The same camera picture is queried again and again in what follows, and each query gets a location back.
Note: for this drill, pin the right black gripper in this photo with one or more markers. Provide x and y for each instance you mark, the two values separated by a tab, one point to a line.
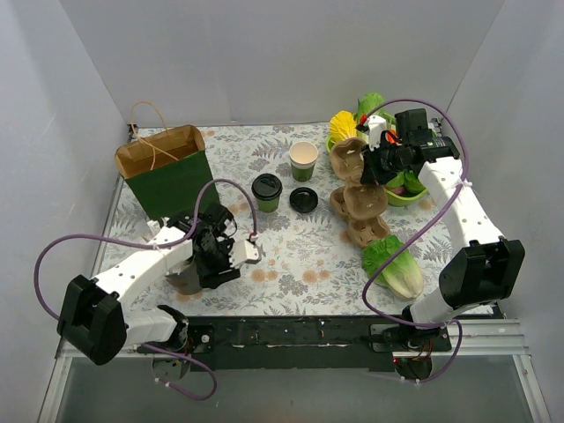
373	163

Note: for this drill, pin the brown pulp cup carrier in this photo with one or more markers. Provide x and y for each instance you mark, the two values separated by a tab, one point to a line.
363	200

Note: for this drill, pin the grey straw holder cup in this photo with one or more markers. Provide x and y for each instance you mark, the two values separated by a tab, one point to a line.
184	278

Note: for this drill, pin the green brown paper bag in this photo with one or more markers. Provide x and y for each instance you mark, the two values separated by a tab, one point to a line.
165	171

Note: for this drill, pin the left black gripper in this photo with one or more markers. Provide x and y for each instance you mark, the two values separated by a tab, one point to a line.
213	268

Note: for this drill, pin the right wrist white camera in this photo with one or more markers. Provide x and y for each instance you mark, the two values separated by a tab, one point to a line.
371	127

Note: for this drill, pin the wrist white camera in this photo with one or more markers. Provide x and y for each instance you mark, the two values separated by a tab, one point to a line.
242	252
371	127

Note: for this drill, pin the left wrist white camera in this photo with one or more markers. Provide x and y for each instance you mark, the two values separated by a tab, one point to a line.
242	252

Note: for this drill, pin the tall green napa cabbage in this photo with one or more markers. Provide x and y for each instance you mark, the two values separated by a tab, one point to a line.
368	103

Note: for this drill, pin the green paper coffee cup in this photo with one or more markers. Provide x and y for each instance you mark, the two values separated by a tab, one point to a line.
268	206

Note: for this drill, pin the aluminium frame rail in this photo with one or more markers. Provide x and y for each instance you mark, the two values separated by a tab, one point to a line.
481	337

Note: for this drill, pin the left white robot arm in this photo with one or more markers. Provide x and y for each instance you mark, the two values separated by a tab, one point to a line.
96	316

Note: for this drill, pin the floral patterned table mat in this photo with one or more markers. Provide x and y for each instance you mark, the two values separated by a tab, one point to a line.
309	265

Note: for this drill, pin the green lettuce on mat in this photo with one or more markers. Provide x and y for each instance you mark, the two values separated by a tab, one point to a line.
402	276

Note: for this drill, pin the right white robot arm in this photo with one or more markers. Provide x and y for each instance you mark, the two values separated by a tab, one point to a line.
485	265

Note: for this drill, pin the yellow cabbage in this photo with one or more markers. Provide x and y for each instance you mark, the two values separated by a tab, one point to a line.
342	127

